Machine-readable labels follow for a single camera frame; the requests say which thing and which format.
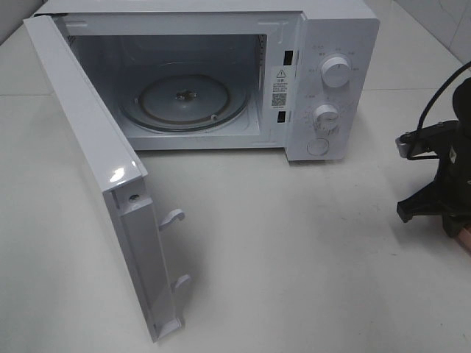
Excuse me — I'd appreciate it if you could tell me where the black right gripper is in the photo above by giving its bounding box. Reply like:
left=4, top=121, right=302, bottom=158
left=396, top=121, right=470, bottom=223

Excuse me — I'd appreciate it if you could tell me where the pink round plate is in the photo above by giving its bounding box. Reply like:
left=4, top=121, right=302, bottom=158
left=454, top=225, right=471, bottom=252

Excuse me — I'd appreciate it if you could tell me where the round white door button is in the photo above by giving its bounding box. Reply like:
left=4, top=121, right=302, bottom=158
left=307, top=138, right=330, bottom=156

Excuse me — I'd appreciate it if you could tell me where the white microwave door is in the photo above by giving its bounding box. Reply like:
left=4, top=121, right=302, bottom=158
left=24, top=15, right=191, bottom=341

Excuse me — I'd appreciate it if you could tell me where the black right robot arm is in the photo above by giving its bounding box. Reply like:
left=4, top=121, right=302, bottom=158
left=436, top=79, right=470, bottom=216

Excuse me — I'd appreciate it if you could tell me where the white lower timer knob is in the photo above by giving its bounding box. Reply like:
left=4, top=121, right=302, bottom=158
left=313, top=104, right=340, bottom=132

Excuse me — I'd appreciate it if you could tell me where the white upper power knob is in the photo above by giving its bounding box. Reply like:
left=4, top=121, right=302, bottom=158
left=320, top=54, right=352, bottom=88

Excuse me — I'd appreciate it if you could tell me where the white microwave oven body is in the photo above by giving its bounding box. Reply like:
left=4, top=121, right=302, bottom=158
left=30, top=1, right=380, bottom=161

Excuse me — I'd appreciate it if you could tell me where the glass microwave turntable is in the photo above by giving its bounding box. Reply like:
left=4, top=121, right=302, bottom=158
left=118, top=62, right=250, bottom=132

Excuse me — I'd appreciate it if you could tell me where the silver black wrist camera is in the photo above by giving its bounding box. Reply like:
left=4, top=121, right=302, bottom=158
left=395, top=121, right=458, bottom=160

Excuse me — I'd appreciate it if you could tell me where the black camera cable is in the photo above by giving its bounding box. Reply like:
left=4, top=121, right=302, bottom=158
left=404, top=60, right=471, bottom=161

